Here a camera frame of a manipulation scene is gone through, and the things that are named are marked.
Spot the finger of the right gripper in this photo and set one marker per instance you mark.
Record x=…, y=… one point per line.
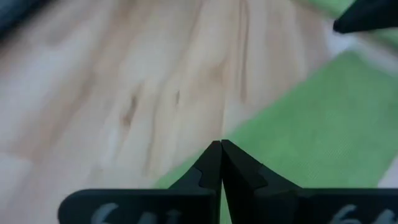
x=367, y=17

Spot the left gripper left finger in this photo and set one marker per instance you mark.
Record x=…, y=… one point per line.
x=208, y=174

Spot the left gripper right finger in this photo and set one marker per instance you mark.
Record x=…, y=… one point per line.
x=245, y=180

